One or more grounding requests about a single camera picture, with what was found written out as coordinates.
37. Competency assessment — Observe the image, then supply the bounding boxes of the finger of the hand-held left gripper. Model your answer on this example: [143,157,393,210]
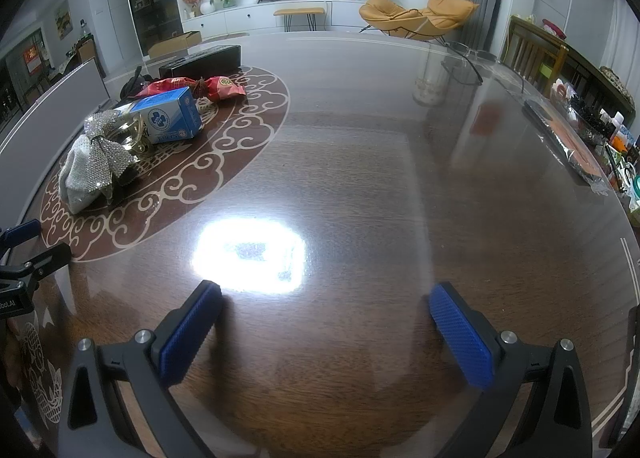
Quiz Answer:
[0,243,73,285]
[0,219,42,251]

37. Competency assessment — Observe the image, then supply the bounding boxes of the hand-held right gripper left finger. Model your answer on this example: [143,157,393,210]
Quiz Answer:
[57,279,224,458]

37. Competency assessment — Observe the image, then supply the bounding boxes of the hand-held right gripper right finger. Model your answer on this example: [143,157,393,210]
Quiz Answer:
[429,282,598,458]

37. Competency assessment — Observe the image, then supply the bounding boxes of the silver glitter bow shoe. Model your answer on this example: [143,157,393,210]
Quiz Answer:
[58,113,146,215]

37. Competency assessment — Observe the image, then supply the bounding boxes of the gold glass bottle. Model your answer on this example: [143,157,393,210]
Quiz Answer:
[112,115,153,156]

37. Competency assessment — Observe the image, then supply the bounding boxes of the blue and white box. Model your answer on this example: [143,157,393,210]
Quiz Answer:
[112,86,203,145]

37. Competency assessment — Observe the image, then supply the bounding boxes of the red twisted snack packet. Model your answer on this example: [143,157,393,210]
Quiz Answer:
[134,75,247,103]

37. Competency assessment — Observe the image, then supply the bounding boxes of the wooden desktop with fish pattern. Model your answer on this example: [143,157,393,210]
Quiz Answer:
[0,30,640,458]

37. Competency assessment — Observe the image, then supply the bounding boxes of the red poster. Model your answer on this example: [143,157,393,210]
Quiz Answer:
[22,43,43,76]

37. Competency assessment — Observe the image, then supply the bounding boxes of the black rolled cloth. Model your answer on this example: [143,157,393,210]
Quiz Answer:
[119,67,156,100]

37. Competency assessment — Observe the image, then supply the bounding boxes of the silver foil packet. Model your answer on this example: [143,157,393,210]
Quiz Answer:
[521,99,610,196]

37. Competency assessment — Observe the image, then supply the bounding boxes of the cardboard box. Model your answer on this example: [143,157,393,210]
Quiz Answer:
[147,30,203,59]

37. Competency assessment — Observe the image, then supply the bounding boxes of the black rectangular box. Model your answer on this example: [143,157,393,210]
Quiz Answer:
[158,44,241,80]

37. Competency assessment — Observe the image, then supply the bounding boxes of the cluster of small bottles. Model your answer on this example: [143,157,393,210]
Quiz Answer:
[550,78,640,219]

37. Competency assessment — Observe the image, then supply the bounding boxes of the eyeglasses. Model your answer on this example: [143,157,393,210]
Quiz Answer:
[442,40,501,86]

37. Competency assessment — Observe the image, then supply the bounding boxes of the dark wooden sideboard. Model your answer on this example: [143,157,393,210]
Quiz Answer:
[565,38,636,111]

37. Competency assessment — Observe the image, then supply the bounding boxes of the white television cabinet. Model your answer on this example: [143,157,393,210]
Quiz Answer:
[192,0,381,39]

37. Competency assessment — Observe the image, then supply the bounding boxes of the orange lounge chair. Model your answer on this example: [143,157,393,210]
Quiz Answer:
[359,0,480,42]

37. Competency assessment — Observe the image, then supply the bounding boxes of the wooden bench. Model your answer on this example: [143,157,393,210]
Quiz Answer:
[273,7,326,32]

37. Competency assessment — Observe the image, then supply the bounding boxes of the framed wall painting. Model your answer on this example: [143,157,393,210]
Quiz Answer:
[54,0,75,40]

